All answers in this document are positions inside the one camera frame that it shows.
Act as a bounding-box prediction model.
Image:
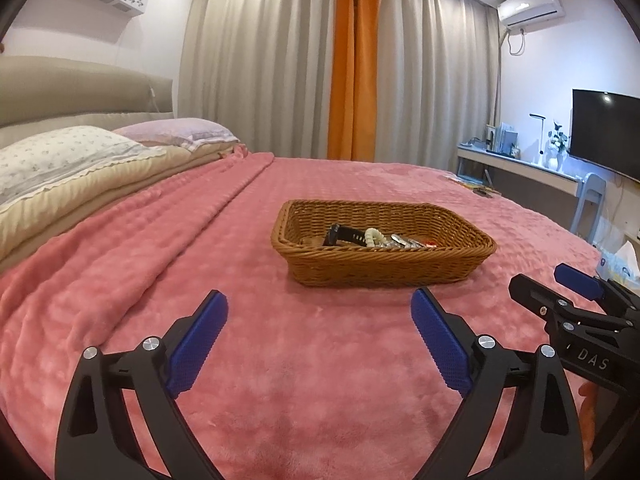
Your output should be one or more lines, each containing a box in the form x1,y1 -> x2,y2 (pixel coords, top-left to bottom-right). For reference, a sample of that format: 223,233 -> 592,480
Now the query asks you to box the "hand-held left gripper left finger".
55,289 -> 230,480

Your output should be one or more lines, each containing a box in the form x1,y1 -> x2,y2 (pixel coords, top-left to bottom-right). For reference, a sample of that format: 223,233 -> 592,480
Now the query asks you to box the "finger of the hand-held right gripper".
554,264 -> 640,311
509,274 -> 601,335

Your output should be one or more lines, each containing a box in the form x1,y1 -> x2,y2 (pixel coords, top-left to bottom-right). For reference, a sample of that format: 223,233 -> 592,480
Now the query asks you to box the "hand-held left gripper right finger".
410,287 -> 586,480

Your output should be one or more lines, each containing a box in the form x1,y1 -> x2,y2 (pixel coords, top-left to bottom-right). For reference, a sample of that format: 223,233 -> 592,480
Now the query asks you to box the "brown wicker basket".
271,200 -> 497,288

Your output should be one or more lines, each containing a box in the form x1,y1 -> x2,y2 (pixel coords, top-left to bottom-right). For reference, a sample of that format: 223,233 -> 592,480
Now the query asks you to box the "silver metal hair clip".
385,234 -> 426,249

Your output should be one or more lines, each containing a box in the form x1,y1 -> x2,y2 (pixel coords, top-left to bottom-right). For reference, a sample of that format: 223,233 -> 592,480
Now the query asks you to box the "black wrist watch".
322,224 -> 368,247

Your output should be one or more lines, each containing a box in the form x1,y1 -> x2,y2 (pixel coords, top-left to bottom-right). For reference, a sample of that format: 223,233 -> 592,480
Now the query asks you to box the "person's right hand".
575,380 -> 601,411

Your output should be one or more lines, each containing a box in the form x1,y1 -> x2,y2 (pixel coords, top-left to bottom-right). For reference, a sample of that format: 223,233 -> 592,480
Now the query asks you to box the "tissue box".
597,240 -> 640,281

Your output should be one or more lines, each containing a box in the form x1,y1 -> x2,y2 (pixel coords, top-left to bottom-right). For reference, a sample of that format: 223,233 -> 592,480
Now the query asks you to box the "grey chair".
570,172 -> 608,243

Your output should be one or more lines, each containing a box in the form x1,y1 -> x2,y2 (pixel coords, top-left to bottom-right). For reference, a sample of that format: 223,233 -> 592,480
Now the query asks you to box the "pink fleece blanket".
0,155 -> 616,480

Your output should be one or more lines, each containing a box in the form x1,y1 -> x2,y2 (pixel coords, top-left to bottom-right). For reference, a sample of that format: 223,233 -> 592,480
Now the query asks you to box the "grey white desk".
456,142 -> 583,231

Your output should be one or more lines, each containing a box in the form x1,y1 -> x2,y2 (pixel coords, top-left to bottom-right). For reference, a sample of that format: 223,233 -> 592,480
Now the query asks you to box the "potted plant in white vase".
547,120 -> 571,171

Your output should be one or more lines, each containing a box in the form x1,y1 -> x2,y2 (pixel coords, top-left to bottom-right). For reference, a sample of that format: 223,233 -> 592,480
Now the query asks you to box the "white desk lamp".
530,112 -> 550,166

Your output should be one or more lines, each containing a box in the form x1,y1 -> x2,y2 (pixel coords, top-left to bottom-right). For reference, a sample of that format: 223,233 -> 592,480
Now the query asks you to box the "black television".
570,89 -> 640,183

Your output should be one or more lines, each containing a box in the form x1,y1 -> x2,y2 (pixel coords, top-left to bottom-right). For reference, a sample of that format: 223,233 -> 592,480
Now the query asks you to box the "row of books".
485,121 -> 521,156

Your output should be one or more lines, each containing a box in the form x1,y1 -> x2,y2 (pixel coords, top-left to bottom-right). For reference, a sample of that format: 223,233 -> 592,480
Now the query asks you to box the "beige folded quilt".
0,142 -> 251,261

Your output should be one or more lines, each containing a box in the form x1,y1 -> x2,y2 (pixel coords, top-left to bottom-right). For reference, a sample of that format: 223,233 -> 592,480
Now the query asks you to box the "lilac pillow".
112,117 -> 241,153

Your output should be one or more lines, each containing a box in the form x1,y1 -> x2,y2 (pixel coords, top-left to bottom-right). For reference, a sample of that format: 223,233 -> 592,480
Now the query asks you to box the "white floral pillow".
0,126 -> 166,206

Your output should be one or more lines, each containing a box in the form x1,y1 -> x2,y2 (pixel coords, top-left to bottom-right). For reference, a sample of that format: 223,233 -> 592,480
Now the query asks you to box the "beige curtain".
372,0 -> 503,168
179,0 -> 341,158

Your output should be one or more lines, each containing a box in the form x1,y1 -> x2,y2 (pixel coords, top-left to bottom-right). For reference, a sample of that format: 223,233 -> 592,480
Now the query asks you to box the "white air conditioner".
496,0 -> 565,28

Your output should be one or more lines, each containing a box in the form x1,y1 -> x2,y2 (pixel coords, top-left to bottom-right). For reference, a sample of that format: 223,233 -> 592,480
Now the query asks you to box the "beige padded headboard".
0,55 -> 176,148

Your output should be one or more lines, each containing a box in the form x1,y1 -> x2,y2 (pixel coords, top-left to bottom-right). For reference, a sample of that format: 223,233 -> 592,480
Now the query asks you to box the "orange curtain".
327,0 -> 382,163

